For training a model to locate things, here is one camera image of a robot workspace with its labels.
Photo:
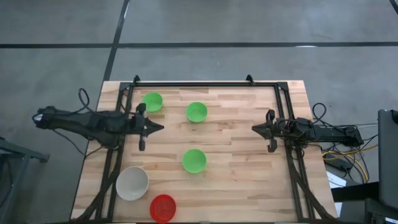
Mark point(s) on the dark grey flat monitor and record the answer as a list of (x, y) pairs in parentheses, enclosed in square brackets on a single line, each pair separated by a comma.
[(388, 155)]

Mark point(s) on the black aluminium rig frame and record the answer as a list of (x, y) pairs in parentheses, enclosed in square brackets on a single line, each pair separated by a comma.
[(202, 84)]

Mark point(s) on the black power adapter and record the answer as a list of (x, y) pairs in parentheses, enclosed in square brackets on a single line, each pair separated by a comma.
[(340, 164)]

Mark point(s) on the grey metal stand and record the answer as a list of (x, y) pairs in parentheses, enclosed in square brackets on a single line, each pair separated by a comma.
[(18, 152)]

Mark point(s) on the white bowl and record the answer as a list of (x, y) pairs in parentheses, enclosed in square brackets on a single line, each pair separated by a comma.
[(132, 183)]

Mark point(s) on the white paper sheet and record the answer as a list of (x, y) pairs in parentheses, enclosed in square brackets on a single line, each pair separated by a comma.
[(334, 180)]

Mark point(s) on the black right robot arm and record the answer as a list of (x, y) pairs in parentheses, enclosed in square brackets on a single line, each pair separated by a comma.
[(326, 132)]

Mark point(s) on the red plastic bowl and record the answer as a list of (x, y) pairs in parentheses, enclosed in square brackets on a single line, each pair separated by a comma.
[(162, 208)]

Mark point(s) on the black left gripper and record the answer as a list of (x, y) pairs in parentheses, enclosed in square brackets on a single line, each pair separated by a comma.
[(141, 126)]

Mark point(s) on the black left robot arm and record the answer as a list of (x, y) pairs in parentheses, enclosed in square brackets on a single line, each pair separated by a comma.
[(102, 124)]

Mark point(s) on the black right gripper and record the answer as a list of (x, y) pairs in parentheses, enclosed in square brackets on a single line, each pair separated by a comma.
[(275, 129)]

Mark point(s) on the green plastic bowl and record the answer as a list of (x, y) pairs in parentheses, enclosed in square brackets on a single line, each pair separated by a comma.
[(154, 101), (196, 112), (194, 160)]

